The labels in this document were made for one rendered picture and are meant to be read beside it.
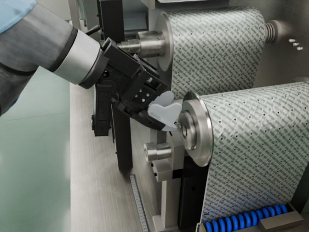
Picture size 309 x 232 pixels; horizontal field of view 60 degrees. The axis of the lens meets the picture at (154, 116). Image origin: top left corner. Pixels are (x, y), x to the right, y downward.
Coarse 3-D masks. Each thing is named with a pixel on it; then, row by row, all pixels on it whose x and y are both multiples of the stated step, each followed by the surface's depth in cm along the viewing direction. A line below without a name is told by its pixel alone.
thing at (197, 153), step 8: (184, 104) 53; (192, 104) 49; (192, 112) 49; (200, 112) 48; (200, 120) 47; (200, 128) 47; (200, 136) 47; (200, 144) 47; (192, 152) 52; (200, 152) 48
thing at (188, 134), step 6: (180, 114) 53; (186, 114) 50; (180, 120) 53; (186, 120) 50; (192, 120) 49; (186, 126) 50; (192, 126) 49; (180, 132) 55; (186, 132) 51; (192, 132) 48; (186, 138) 53; (192, 138) 49; (186, 144) 52; (192, 144) 49
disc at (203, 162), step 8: (184, 96) 55; (192, 96) 51; (200, 104) 47; (208, 120) 45; (208, 128) 45; (208, 136) 46; (208, 144) 46; (208, 152) 47; (200, 160) 51; (208, 160) 48
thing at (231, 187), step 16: (240, 160) 51; (256, 160) 53; (272, 160) 54; (288, 160) 56; (304, 160) 57; (208, 176) 52; (224, 176) 53; (240, 176) 54; (256, 176) 56; (272, 176) 57; (288, 176) 59; (208, 192) 55; (224, 192) 56; (240, 192) 58; (256, 192) 59; (272, 192) 61; (288, 192) 63; (208, 208) 58; (224, 208) 59; (240, 208) 61; (256, 208) 63
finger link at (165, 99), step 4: (168, 92) 51; (160, 96) 51; (164, 96) 51; (168, 96) 52; (172, 96) 52; (156, 100) 51; (160, 100) 52; (164, 100) 52; (168, 100) 52; (172, 100) 52; (160, 104) 52; (164, 104) 52; (168, 104) 53; (144, 108) 50
